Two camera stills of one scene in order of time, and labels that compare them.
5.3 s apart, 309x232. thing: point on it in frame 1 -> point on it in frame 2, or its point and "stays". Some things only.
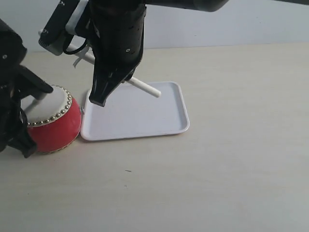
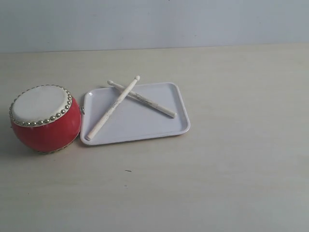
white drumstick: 40,96 -> 112,109
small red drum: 55,123 stays
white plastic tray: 132,111 stays
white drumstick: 89,57 -> 146,100
